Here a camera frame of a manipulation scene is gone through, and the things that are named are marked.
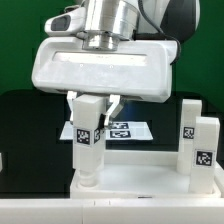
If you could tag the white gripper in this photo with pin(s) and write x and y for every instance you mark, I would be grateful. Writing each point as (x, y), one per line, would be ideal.
(92, 50)

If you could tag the white square desk top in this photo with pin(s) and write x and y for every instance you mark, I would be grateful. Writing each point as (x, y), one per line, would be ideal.
(139, 174)

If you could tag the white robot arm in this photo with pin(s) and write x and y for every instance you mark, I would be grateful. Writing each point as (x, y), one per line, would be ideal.
(158, 19)

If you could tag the white marker base sheet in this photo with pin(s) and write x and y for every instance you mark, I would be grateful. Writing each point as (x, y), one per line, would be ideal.
(126, 130)

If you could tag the white left fence piece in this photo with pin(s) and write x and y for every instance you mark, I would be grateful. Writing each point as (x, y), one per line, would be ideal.
(1, 162)

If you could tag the white front fence bar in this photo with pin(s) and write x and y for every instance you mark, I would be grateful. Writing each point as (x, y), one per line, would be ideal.
(112, 211)

